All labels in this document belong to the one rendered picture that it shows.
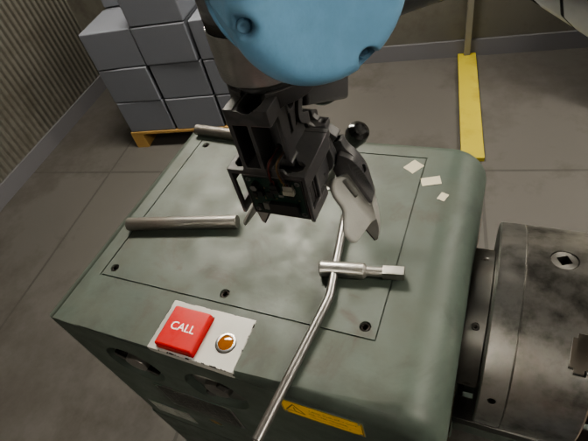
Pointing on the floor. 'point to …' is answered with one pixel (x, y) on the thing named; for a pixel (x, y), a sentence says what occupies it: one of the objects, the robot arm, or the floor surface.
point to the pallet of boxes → (157, 66)
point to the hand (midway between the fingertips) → (319, 222)
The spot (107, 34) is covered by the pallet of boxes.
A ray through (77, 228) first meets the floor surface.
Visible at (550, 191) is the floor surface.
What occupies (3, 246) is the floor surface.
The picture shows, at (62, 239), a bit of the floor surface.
